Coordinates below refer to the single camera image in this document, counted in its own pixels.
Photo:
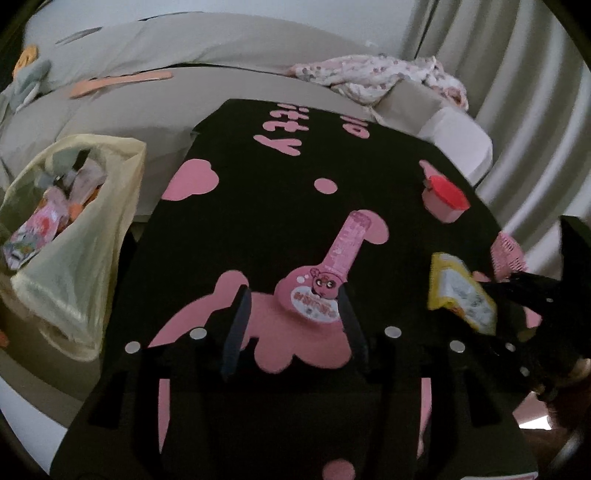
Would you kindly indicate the white marble side table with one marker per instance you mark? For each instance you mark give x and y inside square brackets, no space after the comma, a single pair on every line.
[27,415]

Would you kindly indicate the bin with yellow bag liner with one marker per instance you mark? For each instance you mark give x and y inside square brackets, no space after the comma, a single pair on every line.
[69,277]

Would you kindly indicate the orange smiley plush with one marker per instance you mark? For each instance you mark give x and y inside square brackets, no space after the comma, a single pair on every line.
[25,57]

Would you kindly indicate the orange wrapper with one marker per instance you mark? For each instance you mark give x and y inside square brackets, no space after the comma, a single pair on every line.
[83,205]

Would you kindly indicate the pink cup with red lid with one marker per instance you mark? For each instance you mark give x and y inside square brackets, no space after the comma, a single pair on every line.
[445,203]

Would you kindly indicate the pink floral blanket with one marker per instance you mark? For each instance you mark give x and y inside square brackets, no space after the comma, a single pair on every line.
[369,76]

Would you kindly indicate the grey covered sofa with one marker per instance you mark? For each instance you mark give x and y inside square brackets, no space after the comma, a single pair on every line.
[231,41]

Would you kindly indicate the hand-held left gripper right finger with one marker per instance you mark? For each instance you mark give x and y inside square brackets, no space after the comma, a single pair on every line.
[353,327]

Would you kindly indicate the yellow packet with white label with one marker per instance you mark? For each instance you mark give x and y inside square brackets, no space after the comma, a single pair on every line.
[457,290]

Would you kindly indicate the grey plush toy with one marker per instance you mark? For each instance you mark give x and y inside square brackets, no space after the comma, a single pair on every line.
[25,85]

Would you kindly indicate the pink plastic basket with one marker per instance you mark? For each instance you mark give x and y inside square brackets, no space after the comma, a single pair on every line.
[508,254]

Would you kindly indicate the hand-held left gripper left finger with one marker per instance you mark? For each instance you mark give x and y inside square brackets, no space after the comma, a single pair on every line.
[235,332]

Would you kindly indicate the black pink printed tablecloth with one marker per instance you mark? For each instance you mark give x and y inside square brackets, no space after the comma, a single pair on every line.
[277,184]

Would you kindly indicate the pink stick shaped packet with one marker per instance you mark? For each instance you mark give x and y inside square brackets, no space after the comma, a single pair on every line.
[304,290]

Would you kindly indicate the grey pleated curtain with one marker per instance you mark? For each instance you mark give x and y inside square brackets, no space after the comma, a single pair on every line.
[517,92]

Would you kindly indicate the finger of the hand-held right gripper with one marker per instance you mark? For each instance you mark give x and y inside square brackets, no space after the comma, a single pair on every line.
[526,290]
[519,344]

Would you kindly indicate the pink cartoon packet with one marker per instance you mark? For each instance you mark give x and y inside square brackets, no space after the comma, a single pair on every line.
[34,230]

